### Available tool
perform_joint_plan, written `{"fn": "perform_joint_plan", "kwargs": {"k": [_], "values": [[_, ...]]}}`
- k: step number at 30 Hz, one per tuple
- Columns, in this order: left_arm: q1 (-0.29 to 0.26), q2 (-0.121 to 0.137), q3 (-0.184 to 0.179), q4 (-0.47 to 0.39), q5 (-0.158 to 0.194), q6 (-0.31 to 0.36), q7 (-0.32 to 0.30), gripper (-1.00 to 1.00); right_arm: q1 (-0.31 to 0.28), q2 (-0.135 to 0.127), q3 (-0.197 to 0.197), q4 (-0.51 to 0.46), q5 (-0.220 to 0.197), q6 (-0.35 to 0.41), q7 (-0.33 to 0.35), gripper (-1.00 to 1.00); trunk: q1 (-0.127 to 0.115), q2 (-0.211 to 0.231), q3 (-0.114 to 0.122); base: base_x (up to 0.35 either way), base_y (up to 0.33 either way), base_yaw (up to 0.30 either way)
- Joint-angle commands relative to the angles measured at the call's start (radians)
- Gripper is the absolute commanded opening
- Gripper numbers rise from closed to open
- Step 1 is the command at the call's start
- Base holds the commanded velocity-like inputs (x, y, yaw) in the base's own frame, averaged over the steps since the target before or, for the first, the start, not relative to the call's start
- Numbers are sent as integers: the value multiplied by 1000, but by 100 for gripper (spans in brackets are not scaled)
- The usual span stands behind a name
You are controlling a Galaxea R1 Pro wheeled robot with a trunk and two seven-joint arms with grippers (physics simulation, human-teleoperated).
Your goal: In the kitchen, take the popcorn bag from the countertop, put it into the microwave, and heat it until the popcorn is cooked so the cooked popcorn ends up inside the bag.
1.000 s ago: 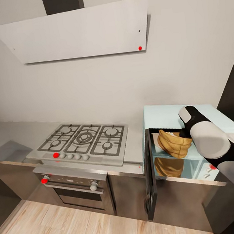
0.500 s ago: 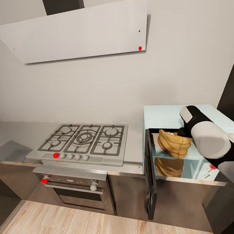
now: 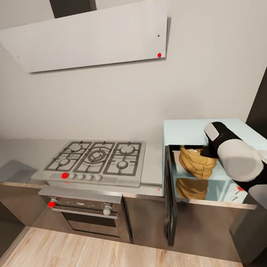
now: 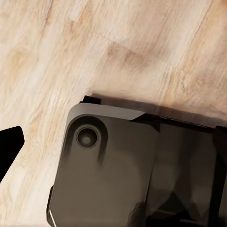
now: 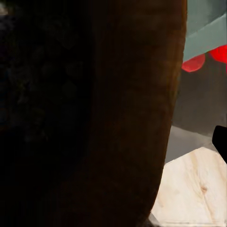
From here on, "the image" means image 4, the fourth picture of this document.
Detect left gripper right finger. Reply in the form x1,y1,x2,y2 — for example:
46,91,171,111
212,126,227,164

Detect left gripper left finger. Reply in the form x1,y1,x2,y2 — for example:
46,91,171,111
0,126,25,182

